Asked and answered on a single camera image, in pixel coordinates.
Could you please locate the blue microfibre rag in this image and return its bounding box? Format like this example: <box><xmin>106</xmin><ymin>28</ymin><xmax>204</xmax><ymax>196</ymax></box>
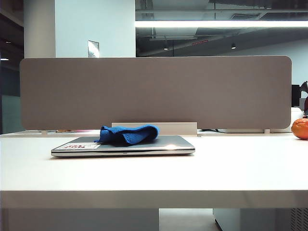
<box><xmin>93</xmin><ymin>124</ymin><xmax>161</xmax><ymax>147</ymax></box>

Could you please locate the silver closed laptop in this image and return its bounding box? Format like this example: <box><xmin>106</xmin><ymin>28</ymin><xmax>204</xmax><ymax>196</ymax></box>
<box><xmin>51</xmin><ymin>135</ymin><xmax>195</xmax><ymax>158</ymax></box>

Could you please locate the white red laptop sticker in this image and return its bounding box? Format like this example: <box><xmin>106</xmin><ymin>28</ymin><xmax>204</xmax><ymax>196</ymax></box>
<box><xmin>60</xmin><ymin>142</ymin><xmax>102</xmax><ymax>150</ymax></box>

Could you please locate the grey fabric desk divider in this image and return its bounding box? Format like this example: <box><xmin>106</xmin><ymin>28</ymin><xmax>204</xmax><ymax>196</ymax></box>
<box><xmin>19</xmin><ymin>55</ymin><xmax>293</xmax><ymax>131</ymax></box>

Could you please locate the long linear ceiling light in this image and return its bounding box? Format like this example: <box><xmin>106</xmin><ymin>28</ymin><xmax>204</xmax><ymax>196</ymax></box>
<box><xmin>134</xmin><ymin>20</ymin><xmax>308</xmax><ymax>28</ymax></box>

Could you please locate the white under-desk cabinet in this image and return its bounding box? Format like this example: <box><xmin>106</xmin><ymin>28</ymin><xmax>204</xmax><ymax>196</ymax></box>
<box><xmin>213</xmin><ymin>208</ymin><xmax>242</xmax><ymax>231</ymax></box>

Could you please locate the black computer monitor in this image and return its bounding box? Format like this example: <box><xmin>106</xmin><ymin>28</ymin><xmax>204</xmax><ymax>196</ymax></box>
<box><xmin>291</xmin><ymin>84</ymin><xmax>301</xmax><ymax>107</ymax></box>

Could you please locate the orange tangerine fruit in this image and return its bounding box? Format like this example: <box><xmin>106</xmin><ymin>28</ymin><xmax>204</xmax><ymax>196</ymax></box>
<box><xmin>291</xmin><ymin>118</ymin><xmax>308</xmax><ymax>140</ymax></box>

